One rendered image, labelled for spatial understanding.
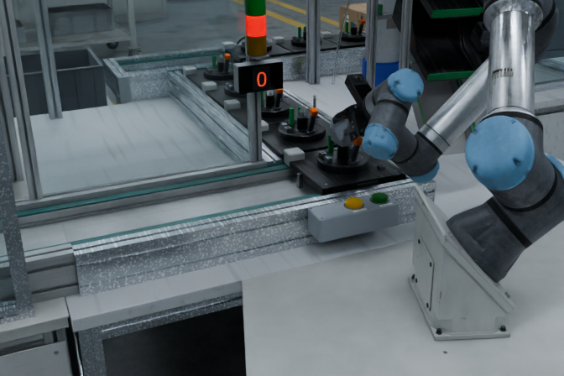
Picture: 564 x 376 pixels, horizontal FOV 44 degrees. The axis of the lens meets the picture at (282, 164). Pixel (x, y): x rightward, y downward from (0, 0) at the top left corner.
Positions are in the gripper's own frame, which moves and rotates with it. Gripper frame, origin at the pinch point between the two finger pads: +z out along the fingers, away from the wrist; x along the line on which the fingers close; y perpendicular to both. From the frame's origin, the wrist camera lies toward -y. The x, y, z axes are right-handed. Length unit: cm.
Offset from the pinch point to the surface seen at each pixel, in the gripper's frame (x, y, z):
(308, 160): -7.2, 6.2, 11.0
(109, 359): -59, 47, 121
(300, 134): -2.9, -3.7, 21.6
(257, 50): -19.8, -20.8, -3.9
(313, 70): 43, -47, 97
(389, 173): 7.9, 15.7, -2.5
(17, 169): -79, -14, 52
